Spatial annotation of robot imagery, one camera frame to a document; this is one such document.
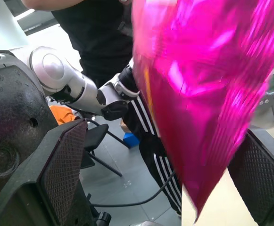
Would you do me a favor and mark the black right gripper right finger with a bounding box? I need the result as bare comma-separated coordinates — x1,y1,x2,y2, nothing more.
227,128,274,226

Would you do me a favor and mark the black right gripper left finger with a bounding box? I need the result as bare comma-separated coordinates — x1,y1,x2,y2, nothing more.
0,118,95,226

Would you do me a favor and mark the pink foil snack bag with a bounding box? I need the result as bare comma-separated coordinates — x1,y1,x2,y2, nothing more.
131,0,274,223

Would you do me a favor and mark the black folding chair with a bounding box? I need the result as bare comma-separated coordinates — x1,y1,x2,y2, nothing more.
80,123,131,178

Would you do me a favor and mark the orange cloth bundle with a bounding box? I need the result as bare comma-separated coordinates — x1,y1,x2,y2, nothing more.
49,105,81,126

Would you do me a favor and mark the black robot torso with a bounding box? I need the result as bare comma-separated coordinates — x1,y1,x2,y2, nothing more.
0,53,59,208

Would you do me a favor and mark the blue box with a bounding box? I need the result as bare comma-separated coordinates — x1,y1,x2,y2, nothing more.
123,132,141,149

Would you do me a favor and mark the person in black clothes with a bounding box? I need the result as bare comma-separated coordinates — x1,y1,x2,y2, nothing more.
23,0,183,217

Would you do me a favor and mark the black floor cable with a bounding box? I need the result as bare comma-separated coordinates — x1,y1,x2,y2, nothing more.
89,171,176,208

